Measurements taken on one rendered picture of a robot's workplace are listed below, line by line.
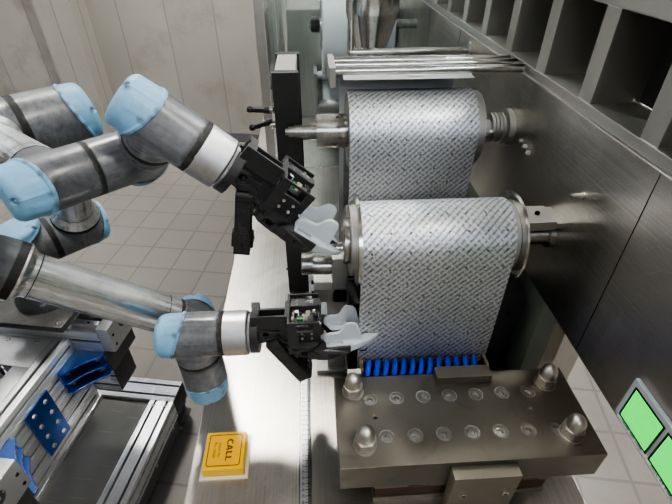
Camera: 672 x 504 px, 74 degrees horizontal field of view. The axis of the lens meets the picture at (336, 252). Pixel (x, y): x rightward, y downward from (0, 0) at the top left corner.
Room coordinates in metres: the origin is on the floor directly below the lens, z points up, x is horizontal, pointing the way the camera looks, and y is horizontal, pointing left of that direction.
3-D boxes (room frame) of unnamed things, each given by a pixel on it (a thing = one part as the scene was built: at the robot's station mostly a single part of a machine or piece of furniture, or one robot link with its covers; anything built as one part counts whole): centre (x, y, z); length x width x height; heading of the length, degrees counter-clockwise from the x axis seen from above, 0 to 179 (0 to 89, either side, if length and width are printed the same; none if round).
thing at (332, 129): (0.84, 0.01, 1.34); 0.06 x 0.06 x 0.06; 3
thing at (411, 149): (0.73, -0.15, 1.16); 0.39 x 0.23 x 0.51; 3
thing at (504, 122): (0.85, -0.31, 1.34); 0.07 x 0.07 x 0.07; 3
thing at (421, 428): (0.42, -0.20, 1.00); 0.40 x 0.16 x 0.06; 93
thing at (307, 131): (0.83, 0.07, 1.34); 0.06 x 0.03 x 0.03; 93
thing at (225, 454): (0.42, 0.19, 0.91); 0.07 x 0.07 x 0.02; 3
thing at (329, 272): (0.62, 0.01, 1.05); 0.06 x 0.05 x 0.31; 93
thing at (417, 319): (0.54, -0.16, 1.11); 0.23 x 0.01 x 0.18; 93
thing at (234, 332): (0.52, 0.16, 1.11); 0.08 x 0.05 x 0.08; 3
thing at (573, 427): (0.38, -0.36, 1.05); 0.04 x 0.04 x 0.04
